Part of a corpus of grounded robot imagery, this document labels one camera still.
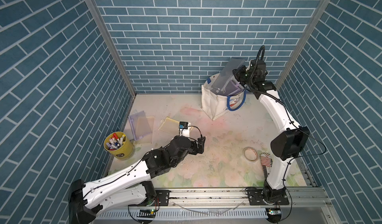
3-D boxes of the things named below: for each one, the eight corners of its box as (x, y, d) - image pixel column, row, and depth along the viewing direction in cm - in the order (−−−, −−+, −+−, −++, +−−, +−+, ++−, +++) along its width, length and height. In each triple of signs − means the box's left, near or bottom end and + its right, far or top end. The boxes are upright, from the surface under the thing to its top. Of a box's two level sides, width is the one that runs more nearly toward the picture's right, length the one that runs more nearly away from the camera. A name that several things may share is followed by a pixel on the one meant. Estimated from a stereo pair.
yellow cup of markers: (111, 161, 87) (99, 151, 76) (118, 143, 95) (108, 131, 83) (133, 161, 87) (124, 151, 76) (138, 143, 95) (130, 131, 84)
